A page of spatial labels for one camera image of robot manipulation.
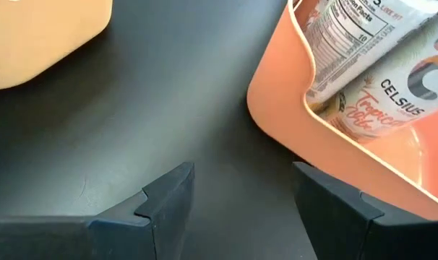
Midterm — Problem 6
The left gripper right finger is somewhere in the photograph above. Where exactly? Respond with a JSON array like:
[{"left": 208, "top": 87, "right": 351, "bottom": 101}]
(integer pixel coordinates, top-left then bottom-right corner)
[{"left": 293, "top": 161, "right": 438, "bottom": 260}]

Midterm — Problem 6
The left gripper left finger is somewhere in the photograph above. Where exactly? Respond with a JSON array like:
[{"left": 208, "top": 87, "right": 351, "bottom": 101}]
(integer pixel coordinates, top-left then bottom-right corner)
[{"left": 0, "top": 161, "right": 196, "bottom": 260}]

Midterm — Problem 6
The orange plastic bin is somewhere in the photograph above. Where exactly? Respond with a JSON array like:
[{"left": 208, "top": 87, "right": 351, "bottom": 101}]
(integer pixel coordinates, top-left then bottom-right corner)
[{"left": 246, "top": 0, "right": 438, "bottom": 222}]

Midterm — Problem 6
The white Celsius drink can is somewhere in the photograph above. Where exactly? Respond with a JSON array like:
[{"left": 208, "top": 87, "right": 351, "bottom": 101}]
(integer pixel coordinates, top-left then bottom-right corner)
[
  {"left": 301, "top": 0, "right": 438, "bottom": 105},
  {"left": 314, "top": 12, "right": 438, "bottom": 144}
]

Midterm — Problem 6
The yellow plastic bin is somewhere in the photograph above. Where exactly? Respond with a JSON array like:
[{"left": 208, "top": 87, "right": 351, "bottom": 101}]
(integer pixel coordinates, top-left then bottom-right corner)
[{"left": 0, "top": 0, "right": 114, "bottom": 91}]

